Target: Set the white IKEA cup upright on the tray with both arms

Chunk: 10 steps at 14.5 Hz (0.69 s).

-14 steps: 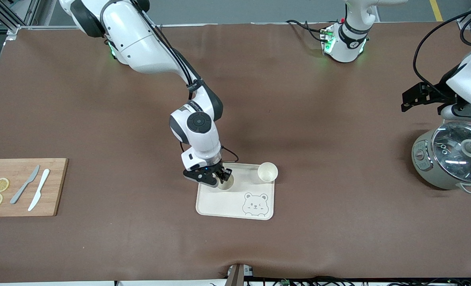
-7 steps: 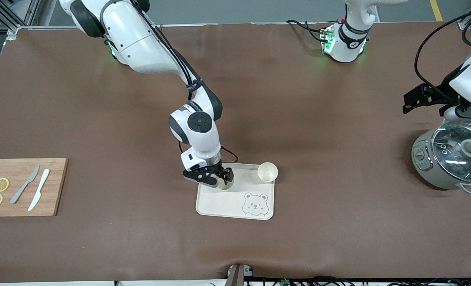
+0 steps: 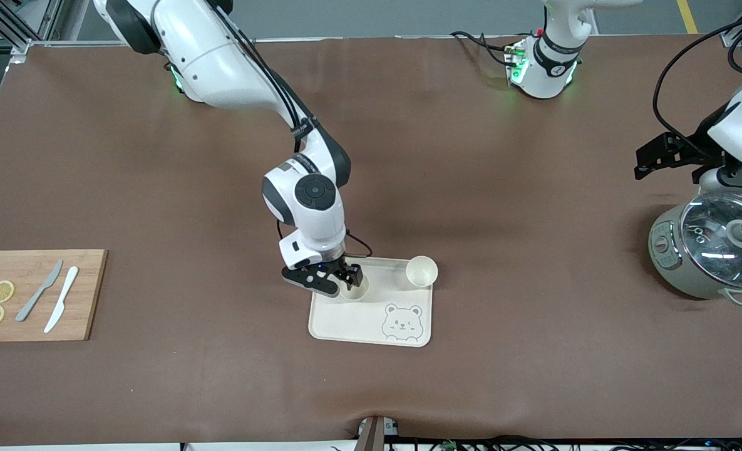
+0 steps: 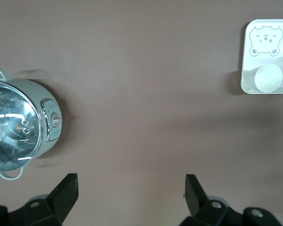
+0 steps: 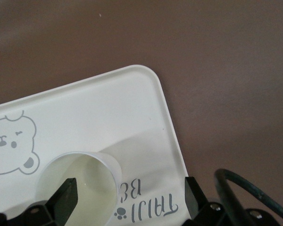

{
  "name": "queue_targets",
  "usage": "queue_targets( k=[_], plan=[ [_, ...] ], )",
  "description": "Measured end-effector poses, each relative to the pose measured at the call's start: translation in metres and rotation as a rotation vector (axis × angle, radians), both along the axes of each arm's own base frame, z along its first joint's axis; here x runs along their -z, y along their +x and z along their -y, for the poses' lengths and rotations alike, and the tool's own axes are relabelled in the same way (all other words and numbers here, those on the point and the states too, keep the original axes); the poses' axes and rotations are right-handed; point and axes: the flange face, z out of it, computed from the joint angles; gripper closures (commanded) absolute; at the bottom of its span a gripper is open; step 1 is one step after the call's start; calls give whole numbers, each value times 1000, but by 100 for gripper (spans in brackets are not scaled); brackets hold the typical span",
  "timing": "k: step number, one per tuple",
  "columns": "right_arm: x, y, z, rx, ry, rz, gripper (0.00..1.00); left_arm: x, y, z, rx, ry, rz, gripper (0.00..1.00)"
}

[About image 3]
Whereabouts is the black arm base cable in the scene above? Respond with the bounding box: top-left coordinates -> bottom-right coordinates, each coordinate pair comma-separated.
451,30 -> 522,68

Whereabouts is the grey rice cooker pot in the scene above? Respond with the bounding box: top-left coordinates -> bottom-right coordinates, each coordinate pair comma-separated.
648,191 -> 742,307

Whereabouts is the bamboo cutting board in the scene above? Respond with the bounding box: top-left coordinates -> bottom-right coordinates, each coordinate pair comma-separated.
0,249 -> 108,343

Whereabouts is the grey plastic knife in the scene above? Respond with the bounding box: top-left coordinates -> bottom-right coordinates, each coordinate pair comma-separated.
15,259 -> 64,323

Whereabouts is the white plastic cup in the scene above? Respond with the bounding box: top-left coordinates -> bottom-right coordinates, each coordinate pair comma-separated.
338,276 -> 370,302
406,255 -> 439,289

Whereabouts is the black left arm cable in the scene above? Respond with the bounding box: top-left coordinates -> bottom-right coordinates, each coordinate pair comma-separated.
652,14 -> 742,154

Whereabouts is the glass pot lid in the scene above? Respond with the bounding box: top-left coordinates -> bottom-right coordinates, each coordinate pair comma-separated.
679,192 -> 742,280

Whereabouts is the aluminium frame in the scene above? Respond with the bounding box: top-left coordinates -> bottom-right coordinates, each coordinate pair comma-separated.
0,0 -> 64,63

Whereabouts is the white plastic knife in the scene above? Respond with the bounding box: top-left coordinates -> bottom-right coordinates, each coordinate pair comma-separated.
43,266 -> 80,334

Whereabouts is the cream tray with bear print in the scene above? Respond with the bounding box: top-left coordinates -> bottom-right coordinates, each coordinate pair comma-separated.
308,256 -> 435,348

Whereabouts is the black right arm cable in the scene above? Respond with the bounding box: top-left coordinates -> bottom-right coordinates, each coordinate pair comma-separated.
208,0 -> 316,154

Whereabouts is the metal table clamp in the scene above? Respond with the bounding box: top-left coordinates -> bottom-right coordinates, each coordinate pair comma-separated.
357,415 -> 400,451

